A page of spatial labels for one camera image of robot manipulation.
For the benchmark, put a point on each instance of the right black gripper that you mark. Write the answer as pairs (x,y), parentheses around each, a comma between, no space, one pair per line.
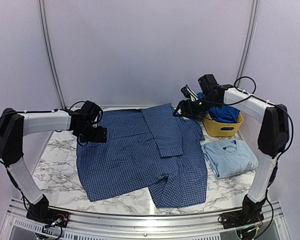
(183,104)

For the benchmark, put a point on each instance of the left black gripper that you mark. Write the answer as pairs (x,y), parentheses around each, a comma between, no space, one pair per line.
(100,136)

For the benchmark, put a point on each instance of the blue patterned button shirt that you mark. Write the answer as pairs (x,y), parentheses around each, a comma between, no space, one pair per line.
(146,148)

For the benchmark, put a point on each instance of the light blue t-shirt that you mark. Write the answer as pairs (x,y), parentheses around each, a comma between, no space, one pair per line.
(229,157)

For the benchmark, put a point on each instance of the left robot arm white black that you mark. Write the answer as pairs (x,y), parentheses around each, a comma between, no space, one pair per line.
(15,125)

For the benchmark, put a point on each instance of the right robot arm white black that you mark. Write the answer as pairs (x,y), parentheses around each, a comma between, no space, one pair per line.
(274,139)

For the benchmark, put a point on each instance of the yellow plastic laundry basket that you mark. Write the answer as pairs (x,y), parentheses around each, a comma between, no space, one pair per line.
(220,129)

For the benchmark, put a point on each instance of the royal blue garment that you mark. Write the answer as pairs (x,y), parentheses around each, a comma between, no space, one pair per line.
(219,113)

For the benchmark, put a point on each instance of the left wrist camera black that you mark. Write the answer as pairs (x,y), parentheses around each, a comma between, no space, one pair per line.
(90,110)

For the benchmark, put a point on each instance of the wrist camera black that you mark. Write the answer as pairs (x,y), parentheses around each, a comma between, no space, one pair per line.
(90,110)
(207,82)

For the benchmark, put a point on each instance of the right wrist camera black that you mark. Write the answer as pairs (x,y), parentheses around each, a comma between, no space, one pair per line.
(207,82)

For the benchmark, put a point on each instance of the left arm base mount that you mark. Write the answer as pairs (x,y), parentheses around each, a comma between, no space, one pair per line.
(41,212)

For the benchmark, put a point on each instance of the aluminium front frame rail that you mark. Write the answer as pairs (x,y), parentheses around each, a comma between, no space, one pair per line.
(101,226)

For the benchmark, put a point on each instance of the right corner aluminium post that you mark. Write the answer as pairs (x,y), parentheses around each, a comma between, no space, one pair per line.
(249,38)

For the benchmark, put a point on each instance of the corner aluminium post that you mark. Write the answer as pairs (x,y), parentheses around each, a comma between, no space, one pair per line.
(49,53)
(249,38)

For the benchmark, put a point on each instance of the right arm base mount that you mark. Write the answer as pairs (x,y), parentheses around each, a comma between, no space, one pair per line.
(246,216)

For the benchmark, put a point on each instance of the left corner aluminium post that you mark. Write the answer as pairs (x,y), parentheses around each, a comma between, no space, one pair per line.
(49,53)

